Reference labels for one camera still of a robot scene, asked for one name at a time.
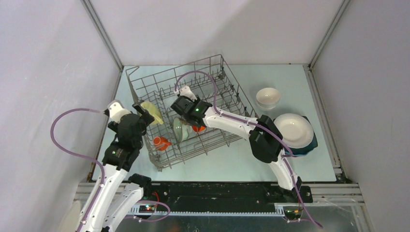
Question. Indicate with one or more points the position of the dark teal plate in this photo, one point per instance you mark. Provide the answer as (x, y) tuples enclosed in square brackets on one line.
[(314, 143)]

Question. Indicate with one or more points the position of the yellow mug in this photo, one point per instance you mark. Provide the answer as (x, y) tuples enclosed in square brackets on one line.
[(153, 111)]

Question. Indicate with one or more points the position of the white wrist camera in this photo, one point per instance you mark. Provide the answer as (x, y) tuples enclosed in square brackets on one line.
[(115, 111), (186, 92)]

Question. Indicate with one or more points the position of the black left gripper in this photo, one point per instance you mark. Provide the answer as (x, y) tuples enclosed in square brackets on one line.
[(145, 118)]

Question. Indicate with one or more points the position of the blue dotted plate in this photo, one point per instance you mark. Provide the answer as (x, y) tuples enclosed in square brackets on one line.
[(298, 152)]

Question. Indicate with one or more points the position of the white plate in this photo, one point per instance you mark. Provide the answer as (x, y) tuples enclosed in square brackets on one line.
[(297, 132)]

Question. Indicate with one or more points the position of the orange bowl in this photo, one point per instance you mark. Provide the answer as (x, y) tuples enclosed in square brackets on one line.
[(198, 129)]

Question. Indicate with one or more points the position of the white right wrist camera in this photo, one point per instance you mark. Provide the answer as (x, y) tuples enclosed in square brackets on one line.
[(186, 92)]

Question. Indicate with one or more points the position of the grey wire dish rack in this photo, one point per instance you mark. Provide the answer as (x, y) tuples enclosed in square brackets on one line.
[(211, 80)]

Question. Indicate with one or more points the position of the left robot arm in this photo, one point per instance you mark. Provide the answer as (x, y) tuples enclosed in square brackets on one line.
[(102, 211)]

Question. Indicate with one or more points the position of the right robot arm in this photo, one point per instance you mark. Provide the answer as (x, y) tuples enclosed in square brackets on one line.
[(262, 134)]

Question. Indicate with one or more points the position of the small orange cup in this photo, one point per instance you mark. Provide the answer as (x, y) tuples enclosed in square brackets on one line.
[(161, 143)]

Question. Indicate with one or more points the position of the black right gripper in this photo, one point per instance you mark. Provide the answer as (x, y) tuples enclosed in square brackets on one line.
[(197, 102)]

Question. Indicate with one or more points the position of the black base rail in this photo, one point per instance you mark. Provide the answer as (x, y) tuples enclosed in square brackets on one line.
[(217, 197)]

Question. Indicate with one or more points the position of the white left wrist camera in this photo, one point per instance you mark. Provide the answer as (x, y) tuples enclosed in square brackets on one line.
[(115, 111)]

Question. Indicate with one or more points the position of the white ribbed bowl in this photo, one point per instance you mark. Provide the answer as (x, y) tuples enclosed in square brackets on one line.
[(267, 98)]

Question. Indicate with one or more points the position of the pale green cup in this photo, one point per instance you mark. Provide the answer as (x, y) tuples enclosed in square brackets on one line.
[(182, 129)]

